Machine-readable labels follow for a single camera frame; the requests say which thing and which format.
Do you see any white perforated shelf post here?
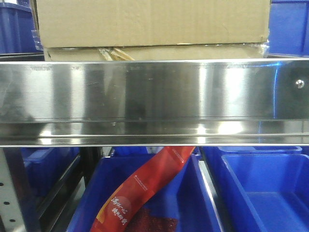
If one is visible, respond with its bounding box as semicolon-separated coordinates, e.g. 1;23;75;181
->
0;148;41;232

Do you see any empty blue bin right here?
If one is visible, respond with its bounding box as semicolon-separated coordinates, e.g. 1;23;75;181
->
202;146;309;232

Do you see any blue bin upper right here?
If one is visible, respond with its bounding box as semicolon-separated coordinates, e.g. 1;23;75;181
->
268;0;309;57

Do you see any brown cardboard carton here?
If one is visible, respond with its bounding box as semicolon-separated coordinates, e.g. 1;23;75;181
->
31;0;270;48

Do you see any red snack package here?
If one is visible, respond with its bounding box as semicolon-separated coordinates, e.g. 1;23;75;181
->
90;146;195;232

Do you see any blue bin with snack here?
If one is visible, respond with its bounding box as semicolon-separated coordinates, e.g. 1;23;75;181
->
67;153;221;232

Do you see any stainless steel shelf rail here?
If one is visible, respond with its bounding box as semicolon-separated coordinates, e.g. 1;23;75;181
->
0;58;309;147

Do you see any blue bin lower left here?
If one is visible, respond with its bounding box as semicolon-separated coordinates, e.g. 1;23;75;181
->
20;147;80;197

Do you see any blue bin upper left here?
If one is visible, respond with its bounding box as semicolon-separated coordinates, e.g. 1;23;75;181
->
0;0;40;54

